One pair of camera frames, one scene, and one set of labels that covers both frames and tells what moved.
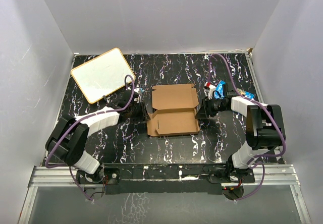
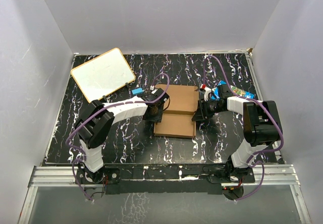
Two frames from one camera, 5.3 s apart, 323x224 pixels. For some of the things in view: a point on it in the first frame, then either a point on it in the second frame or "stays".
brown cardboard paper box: [173, 111] stays
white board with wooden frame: [102, 75] stays
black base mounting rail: [164, 178] stays
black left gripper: [144, 116] → [156, 118]
